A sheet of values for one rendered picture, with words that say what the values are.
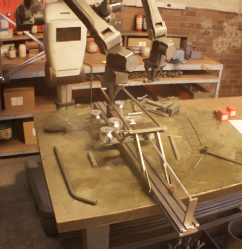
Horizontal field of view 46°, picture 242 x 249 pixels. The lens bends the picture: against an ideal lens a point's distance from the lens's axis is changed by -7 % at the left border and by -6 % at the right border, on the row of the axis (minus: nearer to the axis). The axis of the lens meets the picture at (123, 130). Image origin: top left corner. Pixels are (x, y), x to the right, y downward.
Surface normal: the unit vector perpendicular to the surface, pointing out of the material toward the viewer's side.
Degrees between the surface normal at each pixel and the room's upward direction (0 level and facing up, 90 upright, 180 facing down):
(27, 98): 90
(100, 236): 90
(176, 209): 0
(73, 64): 90
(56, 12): 90
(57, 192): 0
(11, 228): 0
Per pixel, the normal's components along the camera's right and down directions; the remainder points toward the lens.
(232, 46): 0.33, 0.45
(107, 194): 0.06, -0.89
